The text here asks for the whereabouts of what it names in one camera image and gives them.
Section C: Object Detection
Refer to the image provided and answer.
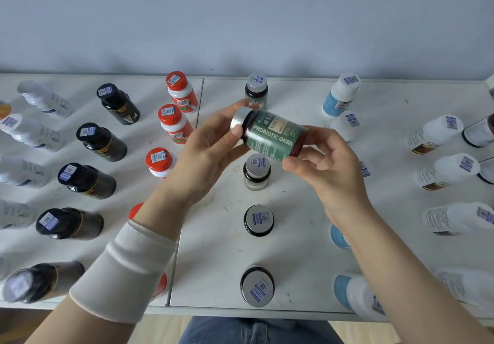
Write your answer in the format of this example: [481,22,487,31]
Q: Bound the person's left hand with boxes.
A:
[158,99,260,209]

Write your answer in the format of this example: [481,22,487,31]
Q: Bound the person's right hand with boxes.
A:
[282,125,373,229]

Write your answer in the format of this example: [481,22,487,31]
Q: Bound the silver cap green bottle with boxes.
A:
[240,265,275,308]
[243,204,275,237]
[245,74,269,110]
[243,153,272,192]
[230,107,309,163]

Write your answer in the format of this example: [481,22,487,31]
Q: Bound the white metal shelf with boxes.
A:
[0,72,494,327]

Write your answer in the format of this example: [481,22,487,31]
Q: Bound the black bottle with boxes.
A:
[57,162,117,200]
[2,261,85,304]
[35,207,104,241]
[96,83,141,126]
[76,122,128,163]

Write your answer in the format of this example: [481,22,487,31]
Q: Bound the gold cap dark bottle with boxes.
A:
[461,112,494,148]
[477,157,494,185]

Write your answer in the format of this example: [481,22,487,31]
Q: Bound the person's right forearm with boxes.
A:
[331,205,494,344]

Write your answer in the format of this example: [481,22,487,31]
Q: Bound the person's left forearm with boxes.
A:
[23,193,193,344]

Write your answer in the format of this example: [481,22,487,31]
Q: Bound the row of red-capped orange bottles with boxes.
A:
[0,73,204,308]

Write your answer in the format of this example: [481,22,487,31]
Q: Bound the person's blue jeans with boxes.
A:
[178,316,344,344]

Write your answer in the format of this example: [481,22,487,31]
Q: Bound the white knit wristband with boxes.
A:
[68,219,178,325]

